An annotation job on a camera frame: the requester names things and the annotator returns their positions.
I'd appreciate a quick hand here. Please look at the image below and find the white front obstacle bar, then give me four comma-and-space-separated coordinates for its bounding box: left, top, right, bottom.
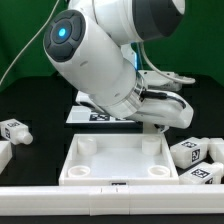
0, 184, 224, 216

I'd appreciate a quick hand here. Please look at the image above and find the white square table top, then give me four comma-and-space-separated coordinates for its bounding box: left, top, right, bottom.
59, 134, 179, 186

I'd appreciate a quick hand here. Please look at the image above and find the white marker sheet with tags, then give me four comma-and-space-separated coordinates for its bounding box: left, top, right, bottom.
65, 90, 143, 125

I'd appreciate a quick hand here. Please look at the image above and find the white right obstacle piece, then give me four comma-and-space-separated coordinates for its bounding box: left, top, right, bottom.
209, 138, 224, 164

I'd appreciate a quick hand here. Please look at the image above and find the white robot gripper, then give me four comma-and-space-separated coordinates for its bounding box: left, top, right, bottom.
128, 90, 194, 129

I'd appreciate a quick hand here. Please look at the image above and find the white cable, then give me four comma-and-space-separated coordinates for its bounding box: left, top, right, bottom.
0, 0, 62, 86

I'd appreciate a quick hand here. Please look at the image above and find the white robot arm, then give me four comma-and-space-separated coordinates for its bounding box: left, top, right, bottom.
43, 0, 193, 128

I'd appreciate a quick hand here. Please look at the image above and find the white obstacle piece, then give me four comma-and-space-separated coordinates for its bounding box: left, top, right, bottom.
0, 141, 12, 174
209, 138, 224, 164

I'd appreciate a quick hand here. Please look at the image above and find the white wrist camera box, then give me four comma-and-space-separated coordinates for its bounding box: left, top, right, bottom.
139, 70, 182, 92

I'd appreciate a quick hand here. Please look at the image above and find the white left obstacle piece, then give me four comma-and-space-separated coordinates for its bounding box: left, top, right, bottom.
0, 141, 12, 174

